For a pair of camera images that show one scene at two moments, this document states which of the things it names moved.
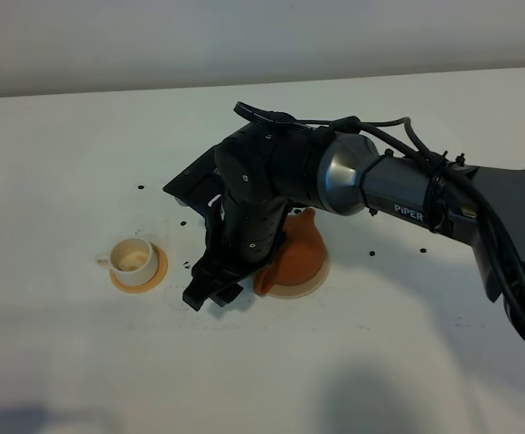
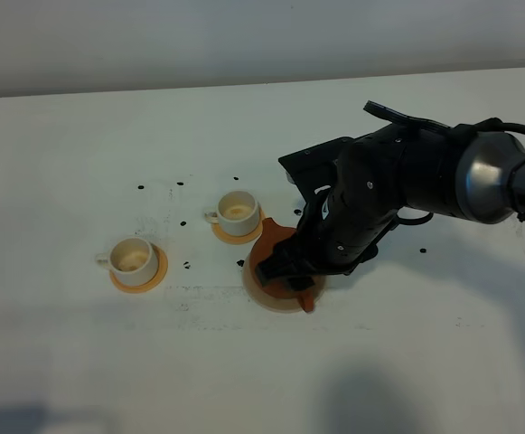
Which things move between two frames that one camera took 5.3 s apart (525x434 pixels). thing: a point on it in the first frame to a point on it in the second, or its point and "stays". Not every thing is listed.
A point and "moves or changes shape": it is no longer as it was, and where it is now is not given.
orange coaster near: [160, 274] stays
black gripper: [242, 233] to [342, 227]
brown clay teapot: [300, 256] moves or changes shape
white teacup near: [133, 260] stays
